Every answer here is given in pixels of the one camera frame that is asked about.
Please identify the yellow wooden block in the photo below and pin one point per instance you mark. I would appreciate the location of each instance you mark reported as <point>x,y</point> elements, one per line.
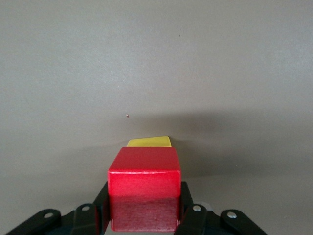
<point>150,142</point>

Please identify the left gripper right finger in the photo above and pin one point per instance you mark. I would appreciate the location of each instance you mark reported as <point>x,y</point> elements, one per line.
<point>203,222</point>

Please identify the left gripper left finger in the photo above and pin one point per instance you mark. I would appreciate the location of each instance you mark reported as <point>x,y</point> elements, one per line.
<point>80,220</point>

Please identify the red wooden block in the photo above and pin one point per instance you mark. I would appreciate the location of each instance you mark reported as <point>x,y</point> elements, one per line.
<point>144,186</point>

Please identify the brown paper table cover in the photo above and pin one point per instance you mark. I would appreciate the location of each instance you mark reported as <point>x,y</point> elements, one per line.
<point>156,61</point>

